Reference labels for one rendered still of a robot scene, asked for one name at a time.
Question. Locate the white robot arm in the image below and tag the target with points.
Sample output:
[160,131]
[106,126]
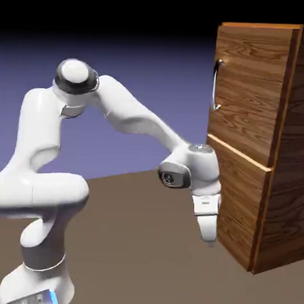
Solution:
[44,128]

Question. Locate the wooden cabinet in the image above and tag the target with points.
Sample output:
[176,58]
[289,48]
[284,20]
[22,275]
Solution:
[285,159]

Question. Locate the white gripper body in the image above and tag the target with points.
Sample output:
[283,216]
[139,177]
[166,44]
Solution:
[208,226]

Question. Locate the plain wooden cabinet door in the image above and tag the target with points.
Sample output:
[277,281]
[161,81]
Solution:
[239,204]

